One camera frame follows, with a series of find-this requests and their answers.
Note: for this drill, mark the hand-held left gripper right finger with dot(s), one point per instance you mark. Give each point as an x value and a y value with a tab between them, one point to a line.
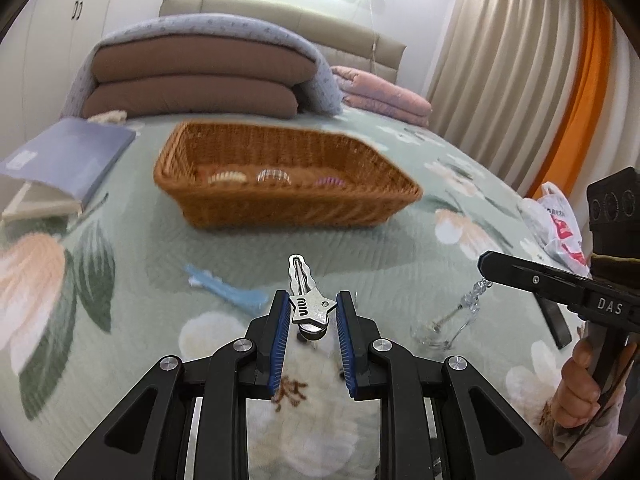
347	345

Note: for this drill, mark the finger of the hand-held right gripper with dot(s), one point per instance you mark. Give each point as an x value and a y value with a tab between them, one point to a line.
530	277

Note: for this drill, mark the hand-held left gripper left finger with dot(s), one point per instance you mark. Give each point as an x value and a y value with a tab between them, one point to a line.
280	340

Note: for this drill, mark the silver star hair clip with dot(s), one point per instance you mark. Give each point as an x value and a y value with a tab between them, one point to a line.
310	307

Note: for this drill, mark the clear crystal hair clip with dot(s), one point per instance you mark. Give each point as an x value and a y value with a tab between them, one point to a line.
472	300

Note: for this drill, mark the brown wicker basket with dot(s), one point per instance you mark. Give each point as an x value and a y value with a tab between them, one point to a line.
280	210

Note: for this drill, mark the person's right hand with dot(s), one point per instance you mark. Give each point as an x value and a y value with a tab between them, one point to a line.
575	395

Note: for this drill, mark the white plastic bag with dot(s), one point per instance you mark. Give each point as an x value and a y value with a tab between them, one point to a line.
560	230

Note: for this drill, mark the blue hair clip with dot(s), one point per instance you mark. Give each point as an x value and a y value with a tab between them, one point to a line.
225	290

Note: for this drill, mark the green floral bedspread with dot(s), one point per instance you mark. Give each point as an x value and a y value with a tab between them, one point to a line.
380	260

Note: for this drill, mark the orange curtain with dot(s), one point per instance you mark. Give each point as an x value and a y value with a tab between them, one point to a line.
590	110

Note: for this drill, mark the beige curtain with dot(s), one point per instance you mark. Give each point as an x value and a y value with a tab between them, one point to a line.
500	60

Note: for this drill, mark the pink folded quilt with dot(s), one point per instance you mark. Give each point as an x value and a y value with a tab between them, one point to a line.
385	100

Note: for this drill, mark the brown folded quilt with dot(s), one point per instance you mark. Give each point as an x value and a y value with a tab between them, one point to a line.
190	97
200	62

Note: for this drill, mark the blue floral blanket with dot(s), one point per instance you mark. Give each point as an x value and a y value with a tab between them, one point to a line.
320	80

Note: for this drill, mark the white book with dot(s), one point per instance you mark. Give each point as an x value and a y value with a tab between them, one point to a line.
40	205

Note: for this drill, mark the cream fuzzy cloth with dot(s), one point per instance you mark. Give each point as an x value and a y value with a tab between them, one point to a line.
107	116

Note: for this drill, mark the blue book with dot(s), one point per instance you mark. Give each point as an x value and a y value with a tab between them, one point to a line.
65	155

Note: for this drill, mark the beige padded headboard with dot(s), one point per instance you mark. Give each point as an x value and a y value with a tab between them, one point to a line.
350	35

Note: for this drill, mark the white wardrobe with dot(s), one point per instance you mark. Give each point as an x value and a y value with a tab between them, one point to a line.
50	35

